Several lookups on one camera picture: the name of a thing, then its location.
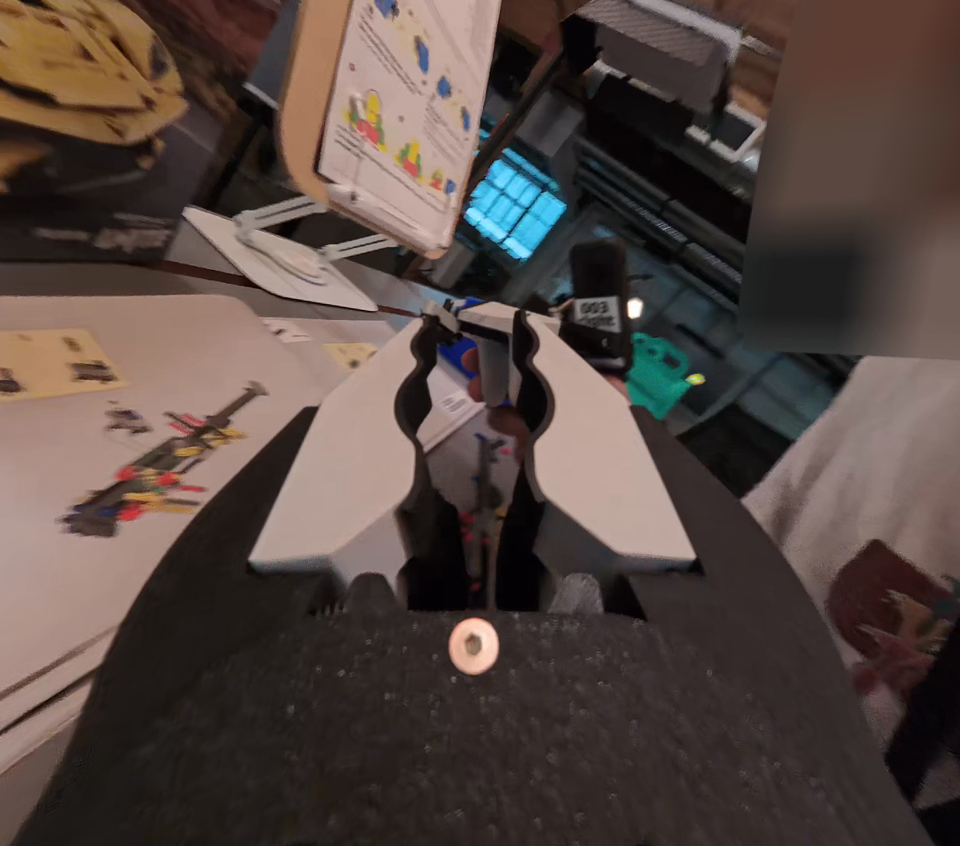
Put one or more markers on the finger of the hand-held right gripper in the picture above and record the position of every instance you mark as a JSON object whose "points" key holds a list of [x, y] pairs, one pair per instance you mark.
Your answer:
{"points": [[487, 320]]}

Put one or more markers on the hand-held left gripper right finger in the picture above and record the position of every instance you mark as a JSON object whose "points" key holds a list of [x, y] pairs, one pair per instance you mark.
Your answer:
{"points": [[600, 471]]}

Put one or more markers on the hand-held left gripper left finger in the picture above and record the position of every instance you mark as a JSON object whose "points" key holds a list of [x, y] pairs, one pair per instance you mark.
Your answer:
{"points": [[352, 456]]}

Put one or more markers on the grey lego beam assembly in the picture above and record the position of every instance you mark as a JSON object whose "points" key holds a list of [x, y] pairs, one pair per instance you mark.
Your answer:
{"points": [[486, 486]]}

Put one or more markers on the yellow car lego box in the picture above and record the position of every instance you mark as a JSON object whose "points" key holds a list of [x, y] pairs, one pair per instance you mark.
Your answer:
{"points": [[75, 74]]}

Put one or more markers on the person's right hand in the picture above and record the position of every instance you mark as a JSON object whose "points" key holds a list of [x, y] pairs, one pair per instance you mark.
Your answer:
{"points": [[510, 422]]}

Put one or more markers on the blue lit window panel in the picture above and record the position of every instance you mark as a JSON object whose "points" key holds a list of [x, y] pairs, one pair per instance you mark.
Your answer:
{"points": [[514, 209]]}

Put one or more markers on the green plastic object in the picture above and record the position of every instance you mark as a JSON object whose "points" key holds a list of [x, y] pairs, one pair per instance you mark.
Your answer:
{"points": [[660, 374]]}

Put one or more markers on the open instruction booklet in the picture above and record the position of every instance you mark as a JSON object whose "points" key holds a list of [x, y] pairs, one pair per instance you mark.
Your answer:
{"points": [[225, 374]]}

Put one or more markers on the grey ribbed box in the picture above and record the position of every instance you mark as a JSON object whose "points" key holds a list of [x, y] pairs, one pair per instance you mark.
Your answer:
{"points": [[660, 36]]}

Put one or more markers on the printed instruction sheet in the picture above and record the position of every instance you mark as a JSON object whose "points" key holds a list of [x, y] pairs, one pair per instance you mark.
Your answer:
{"points": [[420, 36]]}

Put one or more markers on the wooden board white stand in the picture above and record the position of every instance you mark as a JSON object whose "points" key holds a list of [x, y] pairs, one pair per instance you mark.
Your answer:
{"points": [[307, 74]]}

